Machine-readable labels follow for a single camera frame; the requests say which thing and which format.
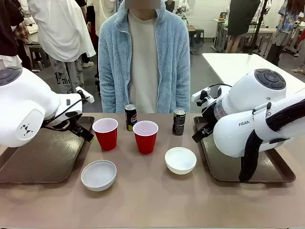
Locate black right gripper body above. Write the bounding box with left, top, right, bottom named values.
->
left=201, top=97, right=218, bottom=134

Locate black left camera cable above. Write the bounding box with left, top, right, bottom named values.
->
left=56, top=96, right=91, bottom=119

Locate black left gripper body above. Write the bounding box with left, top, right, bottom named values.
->
left=44, top=111, right=83, bottom=131

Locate black Pepsi can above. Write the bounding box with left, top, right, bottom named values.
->
left=124, top=104, right=138, bottom=132
left=172, top=108, right=187, bottom=136

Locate person in blue fleece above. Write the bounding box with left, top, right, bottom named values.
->
left=98, top=0, right=191, bottom=114

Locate black tripod stand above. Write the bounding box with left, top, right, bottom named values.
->
left=247, top=0, right=272, bottom=55

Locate brown plastic tray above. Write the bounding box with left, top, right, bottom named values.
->
left=0, top=116, right=95, bottom=184
left=193, top=116, right=296, bottom=183

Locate white background table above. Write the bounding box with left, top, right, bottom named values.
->
left=202, top=52, right=305, bottom=96

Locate bystander in blue patterned shirt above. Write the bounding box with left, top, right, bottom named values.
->
left=265, top=0, right=305, bottom=67

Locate dark stool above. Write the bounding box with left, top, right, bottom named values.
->
left=188, top=25, right=205, bottom=45

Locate red plastic cup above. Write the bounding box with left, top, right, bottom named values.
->
left=132, top=120, right=159, bottom=155
left=92, top=117, right=119, bottom=151

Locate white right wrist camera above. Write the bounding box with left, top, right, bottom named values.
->
left=191, top=87, right=212, bottom=102

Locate black right camera cable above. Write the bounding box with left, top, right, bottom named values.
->
left=208, top=83, right=233, bottom=91

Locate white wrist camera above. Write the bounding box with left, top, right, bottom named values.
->
left=75, top=86, right=95, bottom=104
left=191, top=87, right=212, bottom=102

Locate bystander in white shirt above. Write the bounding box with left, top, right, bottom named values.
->
left=28, top=0, right=97, bottom=95

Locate bystander in black dress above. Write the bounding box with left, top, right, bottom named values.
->
left=225, top=0, right=262, bottom=53

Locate black camera cable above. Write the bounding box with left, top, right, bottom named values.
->
left=208, top=83, right=233, bottom=91
left=56, top=96, right=91, bottom=119

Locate white background workbench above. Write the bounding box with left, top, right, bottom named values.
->
left=213, top=18, right=278, bottom=52

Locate white plastic bowl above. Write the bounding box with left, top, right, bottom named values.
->
left=164, top=147, right=197, bottom=175
left=81, top=160, right=117, bottom=192

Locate black sleeved cable bundle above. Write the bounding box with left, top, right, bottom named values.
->
left=239, top=99, right=305, bottom=183

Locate white t-shirt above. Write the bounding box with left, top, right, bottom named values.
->
left=127, top=9, right=159, bottom=114

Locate bystander in black shirt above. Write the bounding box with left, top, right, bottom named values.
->
left=0, top=0, right=31, bottom=70

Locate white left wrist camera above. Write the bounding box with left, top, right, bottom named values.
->
left=75, top=86, right=95, bottom=104

